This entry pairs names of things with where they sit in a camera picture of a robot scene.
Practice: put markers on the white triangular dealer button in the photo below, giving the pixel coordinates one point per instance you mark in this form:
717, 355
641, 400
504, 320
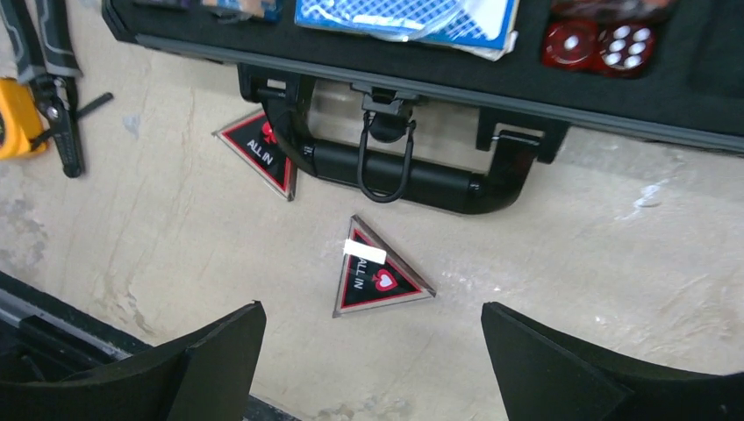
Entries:
374, 275

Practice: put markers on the black poker set case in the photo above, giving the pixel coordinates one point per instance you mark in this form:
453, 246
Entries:
690, 93

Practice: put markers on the blue playing card deck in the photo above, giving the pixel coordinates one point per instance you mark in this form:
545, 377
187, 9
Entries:
484, 28

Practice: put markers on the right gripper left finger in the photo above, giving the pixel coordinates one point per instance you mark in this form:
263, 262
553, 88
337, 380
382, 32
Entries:
204, 375

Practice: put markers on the black multitool pliers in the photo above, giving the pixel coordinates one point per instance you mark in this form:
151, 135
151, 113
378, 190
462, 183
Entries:
46, 64

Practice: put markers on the red triangular dealer button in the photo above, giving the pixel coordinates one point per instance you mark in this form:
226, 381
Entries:
252, 138

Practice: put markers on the brown red chip stack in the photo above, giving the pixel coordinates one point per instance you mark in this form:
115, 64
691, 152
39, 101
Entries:
613, 11

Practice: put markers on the red translucent dice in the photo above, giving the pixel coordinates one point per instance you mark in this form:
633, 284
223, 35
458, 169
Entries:
570, 45

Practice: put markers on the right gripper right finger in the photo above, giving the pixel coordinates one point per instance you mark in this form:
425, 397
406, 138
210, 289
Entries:
544, 374

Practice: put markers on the mixed colour chip stack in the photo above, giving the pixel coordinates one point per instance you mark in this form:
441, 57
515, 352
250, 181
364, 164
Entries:
233, 11

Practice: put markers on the yellow tape measure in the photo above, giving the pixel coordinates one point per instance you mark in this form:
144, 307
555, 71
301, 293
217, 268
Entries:
20, 122

